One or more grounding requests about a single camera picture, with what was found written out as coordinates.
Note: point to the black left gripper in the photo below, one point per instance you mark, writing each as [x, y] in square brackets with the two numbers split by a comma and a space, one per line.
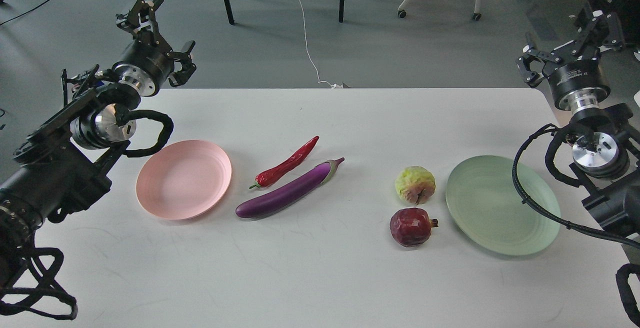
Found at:
[142, 66]

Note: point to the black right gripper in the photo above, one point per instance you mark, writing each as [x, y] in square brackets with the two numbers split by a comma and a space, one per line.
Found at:
[574, 84]

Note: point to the red chili pepper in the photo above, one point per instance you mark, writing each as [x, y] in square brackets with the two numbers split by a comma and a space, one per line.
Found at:
[269, 177]

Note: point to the purple eggplant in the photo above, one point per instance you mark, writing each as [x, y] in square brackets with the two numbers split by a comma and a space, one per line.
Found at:
[272, 202]

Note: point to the green pink guava fruit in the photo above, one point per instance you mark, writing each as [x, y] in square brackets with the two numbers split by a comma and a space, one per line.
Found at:
[415, 185]

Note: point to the dark red pomegranate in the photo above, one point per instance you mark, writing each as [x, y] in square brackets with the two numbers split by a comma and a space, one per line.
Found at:
[411, 227]

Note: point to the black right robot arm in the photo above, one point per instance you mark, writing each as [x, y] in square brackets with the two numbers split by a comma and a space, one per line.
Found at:
[598, 149]

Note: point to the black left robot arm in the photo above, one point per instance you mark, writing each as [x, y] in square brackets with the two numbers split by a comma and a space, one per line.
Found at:
[64, 164]

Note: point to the pink plate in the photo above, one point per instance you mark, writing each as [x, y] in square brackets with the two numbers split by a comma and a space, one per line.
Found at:
[184, 180]

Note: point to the light green plate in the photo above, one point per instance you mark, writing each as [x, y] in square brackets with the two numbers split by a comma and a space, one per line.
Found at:
[482, 200]

